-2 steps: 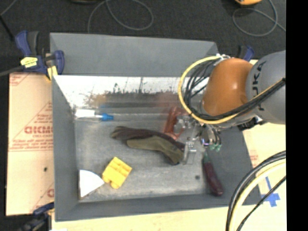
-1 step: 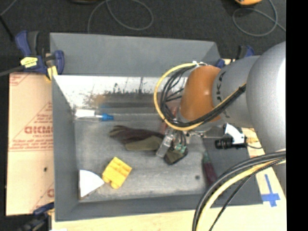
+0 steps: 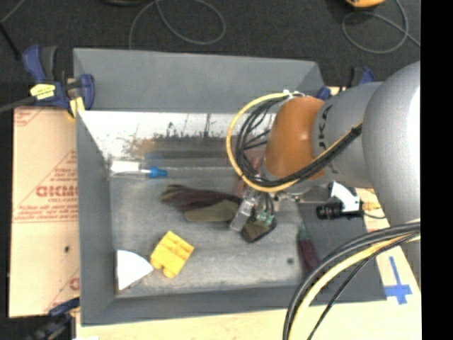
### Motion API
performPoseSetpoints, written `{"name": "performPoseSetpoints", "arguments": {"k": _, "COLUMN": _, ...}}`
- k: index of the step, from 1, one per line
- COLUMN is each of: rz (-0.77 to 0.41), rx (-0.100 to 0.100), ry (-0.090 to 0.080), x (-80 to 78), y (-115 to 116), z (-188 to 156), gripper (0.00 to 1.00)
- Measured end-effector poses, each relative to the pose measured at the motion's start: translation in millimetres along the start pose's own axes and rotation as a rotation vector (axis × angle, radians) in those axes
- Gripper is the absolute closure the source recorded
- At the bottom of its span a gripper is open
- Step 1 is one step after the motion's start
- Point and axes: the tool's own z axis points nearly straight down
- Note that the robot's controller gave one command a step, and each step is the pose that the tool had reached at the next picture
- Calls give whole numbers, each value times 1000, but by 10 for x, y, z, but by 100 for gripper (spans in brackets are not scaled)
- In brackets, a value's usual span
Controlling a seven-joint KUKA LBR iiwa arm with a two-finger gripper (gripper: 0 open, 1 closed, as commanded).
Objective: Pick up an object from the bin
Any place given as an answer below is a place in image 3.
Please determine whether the brown cardboard board red print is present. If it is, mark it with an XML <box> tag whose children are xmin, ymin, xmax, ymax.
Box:
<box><xmin>7</xmin><ymin>106</ymin><xmax>81</xmax><ymax>318</ymax></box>

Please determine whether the yellow toy brick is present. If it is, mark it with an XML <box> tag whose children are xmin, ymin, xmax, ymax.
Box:
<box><xmin>149</xmin><ymin>230</ymin><xmax>195</xmax><ymax>280</ymax></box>

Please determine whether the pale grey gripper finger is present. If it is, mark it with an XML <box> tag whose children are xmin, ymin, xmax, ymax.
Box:
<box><xmin>229</xmin><ymin>200</ymin><xmax>253</xmax><ymax>232</ymax></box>

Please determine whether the black cylinder on white bracket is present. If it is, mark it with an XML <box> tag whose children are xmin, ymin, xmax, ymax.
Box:
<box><xmin>316</xmin><ymin>181</ymin><xmax>382</xmax><ymax>222</ymax></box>

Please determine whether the brown and olive glove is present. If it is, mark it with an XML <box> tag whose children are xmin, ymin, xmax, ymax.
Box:
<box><xmin>159</xmin><ymin>183</ymin><xmax>246</xmax><ymax>225</ymax></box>

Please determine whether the clear plastic bottle blue cap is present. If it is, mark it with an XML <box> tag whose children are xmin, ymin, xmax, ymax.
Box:
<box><xmin>108</xmin><ymin>160</ymin><xmax>168</xmax><ymax>181</ymax></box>

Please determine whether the grey metal bin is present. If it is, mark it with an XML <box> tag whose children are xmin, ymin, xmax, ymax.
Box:
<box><xmin>72</xmin><ymin>47</ymin><xmax>386</xmax><ymax>325</ymax></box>

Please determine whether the dark red tool green tip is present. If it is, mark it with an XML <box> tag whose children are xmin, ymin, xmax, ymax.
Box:
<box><xmin>297</xmin><ymin>221</ymin><xmax>321</xmax><ymax>276</ymax></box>

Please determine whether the white quarter-round flat piece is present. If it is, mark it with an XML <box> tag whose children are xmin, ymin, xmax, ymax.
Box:
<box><xmin>115</xmin><ymin>249</ymin><xmax>155</xmax><ymax>292</ymax></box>

